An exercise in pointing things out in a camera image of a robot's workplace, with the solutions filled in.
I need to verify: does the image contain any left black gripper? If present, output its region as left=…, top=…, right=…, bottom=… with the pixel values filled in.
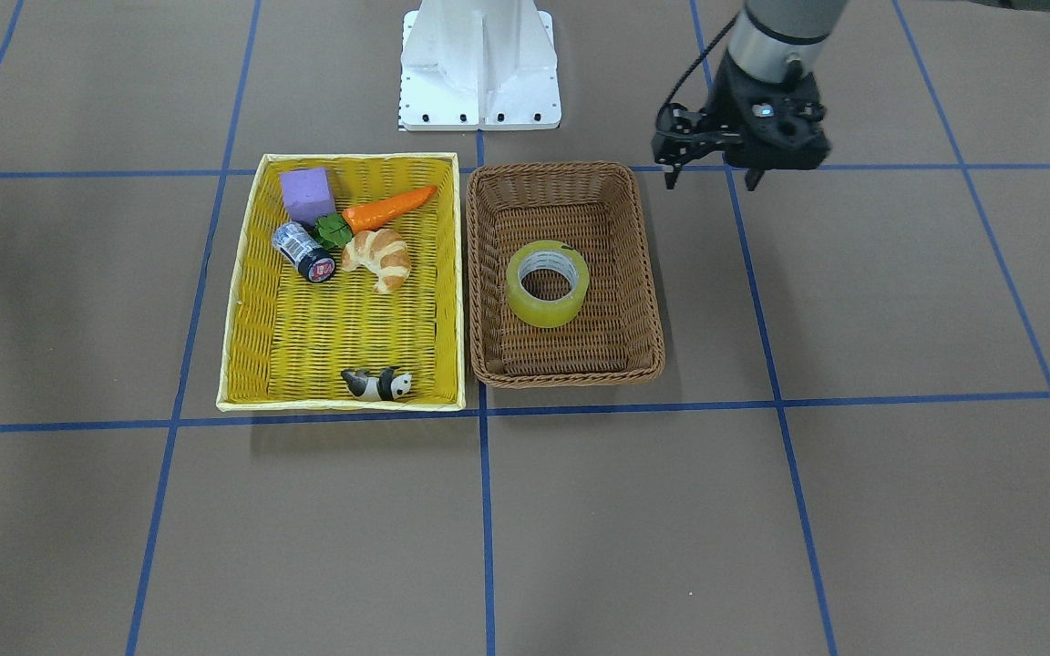
left=662, top=61, right=832, bottom=192

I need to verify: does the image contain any yellow clear tape roll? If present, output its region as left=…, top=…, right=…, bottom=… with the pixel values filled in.
left=505, top=240, right=591, bottom=329

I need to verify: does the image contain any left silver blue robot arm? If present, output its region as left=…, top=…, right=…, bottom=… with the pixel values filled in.
left=651, top=1, right=846, bottom=191

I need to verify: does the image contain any brown wicker basket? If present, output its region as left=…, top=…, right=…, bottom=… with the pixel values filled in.
left=466, top=162, right=666, bottom=389

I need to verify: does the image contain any yellow woven basket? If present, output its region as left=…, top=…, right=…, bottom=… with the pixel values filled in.
left=215, top=152, right=466, bottom=412

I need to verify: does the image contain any toy croissant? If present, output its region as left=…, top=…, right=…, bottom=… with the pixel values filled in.
left=339, top=228, right=412, bottom=294

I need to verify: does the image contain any orange toy carrot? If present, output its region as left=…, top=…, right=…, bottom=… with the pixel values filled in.
left=312, top=184, right=438, bottom=249

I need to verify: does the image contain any panda figurine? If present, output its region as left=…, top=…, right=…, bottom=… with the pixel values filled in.
left=339, top=366, right=414, bottom=402

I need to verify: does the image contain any purple foam cube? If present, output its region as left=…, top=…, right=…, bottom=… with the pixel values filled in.
left=279, top=167, right=336, bottom=229

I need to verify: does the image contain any small blue labelled can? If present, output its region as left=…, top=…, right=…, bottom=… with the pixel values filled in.
left=271, top=221, right=337, bottom=283

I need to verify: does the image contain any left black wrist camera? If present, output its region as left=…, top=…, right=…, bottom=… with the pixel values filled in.
left=651, top=103, right=733, bottom=170

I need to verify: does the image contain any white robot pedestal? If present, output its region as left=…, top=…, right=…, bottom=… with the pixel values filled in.
left=397, top=1, right=562, bottom=132

